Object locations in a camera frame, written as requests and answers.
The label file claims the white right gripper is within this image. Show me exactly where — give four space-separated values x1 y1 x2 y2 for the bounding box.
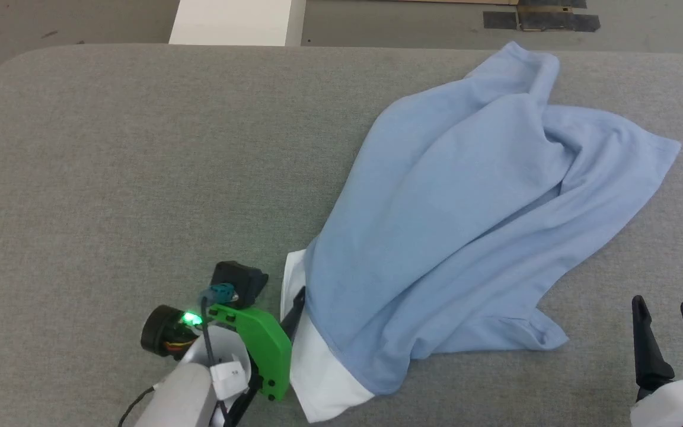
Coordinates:
631 295 683 427

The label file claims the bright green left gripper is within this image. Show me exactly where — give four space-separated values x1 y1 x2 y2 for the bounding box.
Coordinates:
206 286 306 401

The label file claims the light blue sweatshirt white hem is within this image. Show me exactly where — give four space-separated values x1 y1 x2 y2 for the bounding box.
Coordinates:
280 40 682 423

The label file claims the grey fabric sofa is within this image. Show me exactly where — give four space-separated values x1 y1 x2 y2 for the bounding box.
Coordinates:
0 43 683 427

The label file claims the white box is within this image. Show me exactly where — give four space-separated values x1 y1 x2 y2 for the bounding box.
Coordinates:
168 0 307 47

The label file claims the teal camera cable plug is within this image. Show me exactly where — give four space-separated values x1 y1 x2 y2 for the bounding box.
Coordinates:
199 283 237 305

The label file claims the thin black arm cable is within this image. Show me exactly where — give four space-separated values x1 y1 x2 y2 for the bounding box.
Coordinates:
118 387 157 427
200 295 218 365

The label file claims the white cable label tag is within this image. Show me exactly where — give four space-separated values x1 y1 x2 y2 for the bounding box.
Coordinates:
209 355 247 400

